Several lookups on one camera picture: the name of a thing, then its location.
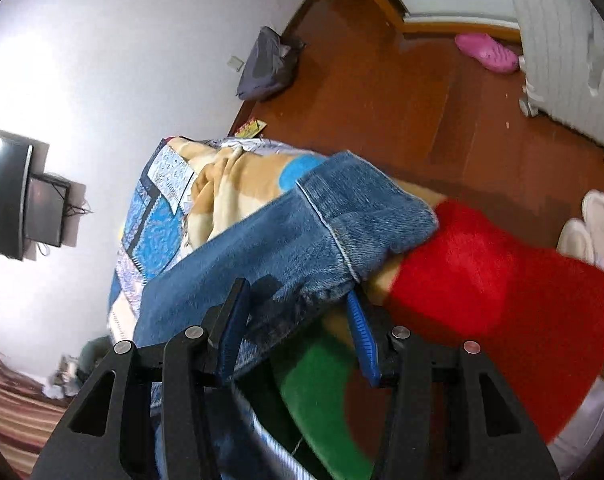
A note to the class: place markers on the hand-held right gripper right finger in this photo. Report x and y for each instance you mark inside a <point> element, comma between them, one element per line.
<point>364,342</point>

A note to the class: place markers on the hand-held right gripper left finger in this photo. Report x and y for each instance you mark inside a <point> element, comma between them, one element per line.
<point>229,332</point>

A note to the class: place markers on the blue denim jeans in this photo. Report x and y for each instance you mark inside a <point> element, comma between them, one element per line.
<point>282,240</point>

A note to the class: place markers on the red green tan plush blanket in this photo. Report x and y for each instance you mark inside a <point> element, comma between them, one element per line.
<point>482,285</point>

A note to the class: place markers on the blue patchwork bedspread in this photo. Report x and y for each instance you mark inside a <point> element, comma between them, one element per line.
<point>156,220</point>

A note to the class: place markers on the grey green cushion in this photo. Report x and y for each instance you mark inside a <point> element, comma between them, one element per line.
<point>94,357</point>

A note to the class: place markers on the pile of assorted clutter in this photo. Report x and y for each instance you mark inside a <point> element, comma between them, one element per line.
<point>64,377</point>

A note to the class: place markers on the colourful printed packet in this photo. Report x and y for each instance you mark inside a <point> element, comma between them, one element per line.
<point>250,128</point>

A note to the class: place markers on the white bed sheet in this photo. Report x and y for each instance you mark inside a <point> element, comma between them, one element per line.
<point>587,410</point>

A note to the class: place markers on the white slipper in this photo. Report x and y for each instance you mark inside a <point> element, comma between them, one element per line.
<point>576,242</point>
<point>602,220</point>

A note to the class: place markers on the grey bag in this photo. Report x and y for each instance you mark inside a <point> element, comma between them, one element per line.
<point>267,65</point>

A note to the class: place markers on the pink clog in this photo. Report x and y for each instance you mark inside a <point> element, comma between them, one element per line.
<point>487,52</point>

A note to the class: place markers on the white radiator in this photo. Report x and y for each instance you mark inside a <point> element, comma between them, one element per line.
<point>557,50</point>

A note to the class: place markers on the small black wall monitor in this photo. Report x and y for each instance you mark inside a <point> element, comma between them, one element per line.
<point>44,210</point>

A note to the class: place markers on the black wall television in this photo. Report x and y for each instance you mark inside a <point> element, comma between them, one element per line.
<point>4,200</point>

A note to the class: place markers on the white wall socket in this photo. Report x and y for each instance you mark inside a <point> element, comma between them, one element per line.
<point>234,62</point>

